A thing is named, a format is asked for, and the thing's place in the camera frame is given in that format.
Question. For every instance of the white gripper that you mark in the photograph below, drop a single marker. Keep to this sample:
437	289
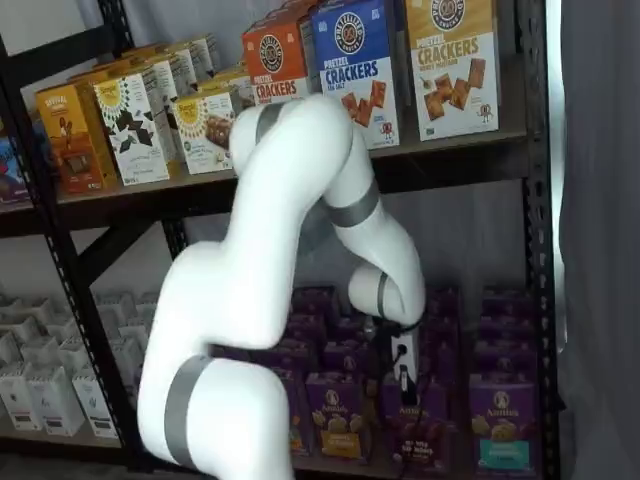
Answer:
402	345

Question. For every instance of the purple Annie's box brown patch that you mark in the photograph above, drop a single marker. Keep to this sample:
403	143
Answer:
430	435

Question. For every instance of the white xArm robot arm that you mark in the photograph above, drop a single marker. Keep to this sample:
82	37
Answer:
225	300

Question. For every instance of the purple Annie's box yellow label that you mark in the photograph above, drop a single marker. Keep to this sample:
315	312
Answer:
335	420

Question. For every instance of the purple Annie's box teal label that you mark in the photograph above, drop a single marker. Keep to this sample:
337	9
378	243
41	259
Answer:
502	430

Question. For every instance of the purple Annie's box green label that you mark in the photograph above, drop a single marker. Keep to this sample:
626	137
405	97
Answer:
298	425

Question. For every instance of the white gable carton box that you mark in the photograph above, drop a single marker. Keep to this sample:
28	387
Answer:
61	327
132	342
17	405
30	327
55	405
75	357
22	306
95	410
10	355
117	307
40	355

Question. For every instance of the gold honey mustard crackers box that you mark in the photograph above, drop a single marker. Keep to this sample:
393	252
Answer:
455	75

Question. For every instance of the yellow Simple Mills bar box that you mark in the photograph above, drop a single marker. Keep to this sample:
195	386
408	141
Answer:
225	82
200	135

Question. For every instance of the blue sea salt crackers box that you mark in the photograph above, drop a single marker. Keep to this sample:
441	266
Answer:
357	50

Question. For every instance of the orange cheddar pretzel crackers box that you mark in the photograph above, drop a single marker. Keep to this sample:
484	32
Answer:
300	12
275	55

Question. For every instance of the orange brown snack box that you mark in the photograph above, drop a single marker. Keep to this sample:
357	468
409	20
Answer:
60	140
80	80

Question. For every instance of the blue snack box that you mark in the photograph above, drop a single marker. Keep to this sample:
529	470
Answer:
12	170

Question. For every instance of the grey curtain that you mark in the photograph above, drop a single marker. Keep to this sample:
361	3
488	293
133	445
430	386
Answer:
600	250

